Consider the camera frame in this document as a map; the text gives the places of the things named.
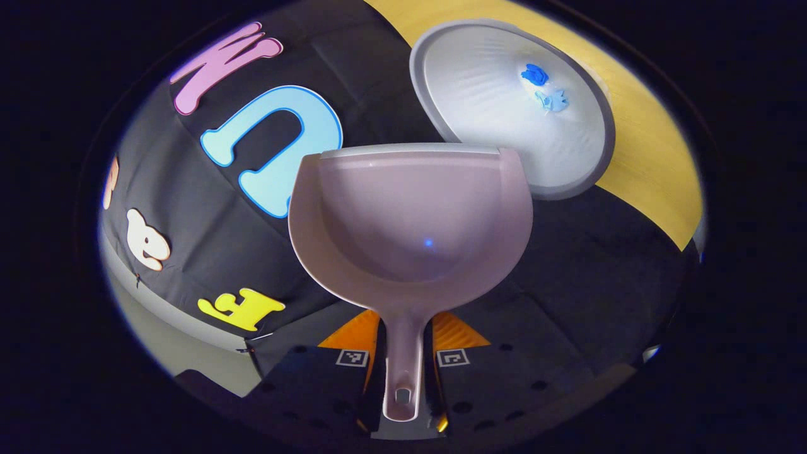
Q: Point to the dark blue paper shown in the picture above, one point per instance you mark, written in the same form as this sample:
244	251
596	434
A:
534	74

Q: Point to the white ribbed garbage bin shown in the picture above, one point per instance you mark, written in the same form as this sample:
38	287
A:
479	113

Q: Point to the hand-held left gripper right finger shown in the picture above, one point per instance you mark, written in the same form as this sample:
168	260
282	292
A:
498	391

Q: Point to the light blue paper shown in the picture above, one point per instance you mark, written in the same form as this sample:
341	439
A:
551	101

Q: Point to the lilac plastic dustpan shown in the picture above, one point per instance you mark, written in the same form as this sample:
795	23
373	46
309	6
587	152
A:
410	214

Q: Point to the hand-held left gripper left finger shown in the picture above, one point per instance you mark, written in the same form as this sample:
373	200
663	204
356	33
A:
315	391

